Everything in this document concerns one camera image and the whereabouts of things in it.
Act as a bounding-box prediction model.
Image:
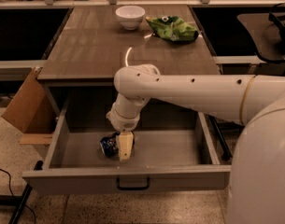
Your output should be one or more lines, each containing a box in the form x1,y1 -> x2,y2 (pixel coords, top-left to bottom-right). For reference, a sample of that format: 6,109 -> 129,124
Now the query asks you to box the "grey open drawer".
22,87 -> 231,195

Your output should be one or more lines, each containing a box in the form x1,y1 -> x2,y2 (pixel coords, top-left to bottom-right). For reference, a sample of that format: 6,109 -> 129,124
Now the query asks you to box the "black table leg left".
0,161 -> 44,224

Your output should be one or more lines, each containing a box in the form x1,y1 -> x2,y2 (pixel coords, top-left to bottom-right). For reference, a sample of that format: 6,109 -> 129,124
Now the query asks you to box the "black office chair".
237,2 -> 285,76

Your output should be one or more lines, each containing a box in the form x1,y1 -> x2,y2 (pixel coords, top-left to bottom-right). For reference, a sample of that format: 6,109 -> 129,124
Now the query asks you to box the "brown cardboard piece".
2,67 -> 56,145

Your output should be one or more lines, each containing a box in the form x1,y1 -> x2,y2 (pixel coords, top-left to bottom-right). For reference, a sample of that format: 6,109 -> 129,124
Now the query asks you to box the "black floor cable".
0,164 -> 37,224

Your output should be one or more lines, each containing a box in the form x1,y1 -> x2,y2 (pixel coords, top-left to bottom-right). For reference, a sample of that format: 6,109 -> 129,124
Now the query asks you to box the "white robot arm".
107,64 -> 285,224

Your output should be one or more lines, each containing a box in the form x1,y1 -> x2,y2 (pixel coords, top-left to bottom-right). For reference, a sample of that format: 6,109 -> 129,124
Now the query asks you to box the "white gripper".
106,110 -> 140,162

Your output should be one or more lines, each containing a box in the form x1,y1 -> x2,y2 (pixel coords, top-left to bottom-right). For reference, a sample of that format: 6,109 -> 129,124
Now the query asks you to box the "black drawer handle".
116,177 -> 150,191

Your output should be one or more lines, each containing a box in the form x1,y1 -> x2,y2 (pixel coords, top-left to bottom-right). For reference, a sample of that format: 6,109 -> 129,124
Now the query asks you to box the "blue pepsi can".
100,132 -> 121,157

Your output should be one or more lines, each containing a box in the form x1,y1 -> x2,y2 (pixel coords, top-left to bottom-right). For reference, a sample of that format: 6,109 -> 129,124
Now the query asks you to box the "black table leg right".
208,116 -> 232,161

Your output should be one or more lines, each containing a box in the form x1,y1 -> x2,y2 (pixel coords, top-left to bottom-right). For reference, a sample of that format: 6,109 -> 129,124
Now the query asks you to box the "green chip bag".
146,16 -> 199,42

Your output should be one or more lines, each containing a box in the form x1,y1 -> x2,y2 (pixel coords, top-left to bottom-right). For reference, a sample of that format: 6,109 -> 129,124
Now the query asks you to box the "black table leg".
208,116 -> 232,161
0,161 -> 44,224

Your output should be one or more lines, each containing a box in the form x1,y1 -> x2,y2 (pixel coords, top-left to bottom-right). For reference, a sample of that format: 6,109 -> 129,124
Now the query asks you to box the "white ceramic bowl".
115,6 -> 145,30

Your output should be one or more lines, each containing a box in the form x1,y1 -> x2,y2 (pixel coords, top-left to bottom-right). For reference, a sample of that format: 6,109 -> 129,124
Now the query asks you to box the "grey cabinet counter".
36,4 -> 222,117

